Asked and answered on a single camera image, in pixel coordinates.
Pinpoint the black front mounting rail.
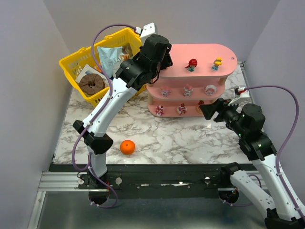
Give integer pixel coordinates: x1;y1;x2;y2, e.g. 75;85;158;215
49;163;258;200

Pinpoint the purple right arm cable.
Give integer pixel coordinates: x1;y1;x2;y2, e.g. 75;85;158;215
224;85;305;220

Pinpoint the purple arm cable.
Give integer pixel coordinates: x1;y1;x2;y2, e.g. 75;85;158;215
71;23;138;208
224;85;305;220

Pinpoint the brown snack bag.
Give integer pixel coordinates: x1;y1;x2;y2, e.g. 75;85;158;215
120;44;133;62

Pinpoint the brown striped wrapped roll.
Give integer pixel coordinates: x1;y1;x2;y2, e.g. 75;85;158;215
79;73;105;96

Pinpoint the pink bear donut toy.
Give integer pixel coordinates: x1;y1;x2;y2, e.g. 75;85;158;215
196;100;204;113

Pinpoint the red strawberry figure toy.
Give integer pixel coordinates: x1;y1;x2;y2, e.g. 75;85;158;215
185;59;198;72

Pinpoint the pink bear strawberry toy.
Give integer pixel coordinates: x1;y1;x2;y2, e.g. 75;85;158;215
155;105;164;116

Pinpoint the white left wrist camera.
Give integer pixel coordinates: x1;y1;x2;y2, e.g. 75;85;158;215
134;22;158;45

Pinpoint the orange fruit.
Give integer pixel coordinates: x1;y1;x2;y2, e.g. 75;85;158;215
120;140;135;155

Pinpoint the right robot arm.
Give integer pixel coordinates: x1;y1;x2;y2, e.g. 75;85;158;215
199;98;305;229

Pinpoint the white ring pink figure toy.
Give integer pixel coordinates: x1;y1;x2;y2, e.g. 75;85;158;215
205;84;217;96

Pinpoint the small yellow minion toy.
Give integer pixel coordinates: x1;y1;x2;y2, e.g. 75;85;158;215
212;58;222;71

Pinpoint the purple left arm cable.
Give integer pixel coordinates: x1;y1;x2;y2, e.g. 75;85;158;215
71;23;138;208

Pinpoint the light blue cassava chips bag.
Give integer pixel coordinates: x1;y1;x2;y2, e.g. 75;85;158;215
97;46;124;78

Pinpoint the yellow plastic shopping basket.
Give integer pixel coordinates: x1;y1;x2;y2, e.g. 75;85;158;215
59;28;142;107

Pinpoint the white and blue box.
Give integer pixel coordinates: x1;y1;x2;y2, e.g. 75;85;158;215
75;64;109;87

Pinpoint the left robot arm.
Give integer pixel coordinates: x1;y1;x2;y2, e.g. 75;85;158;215
73;34;173;180

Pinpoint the pink three-tier wooden shelf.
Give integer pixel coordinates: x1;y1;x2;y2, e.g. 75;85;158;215
147;43;238;118

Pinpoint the pink round planet toy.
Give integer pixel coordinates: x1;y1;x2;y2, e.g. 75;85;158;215
160;86;172;97

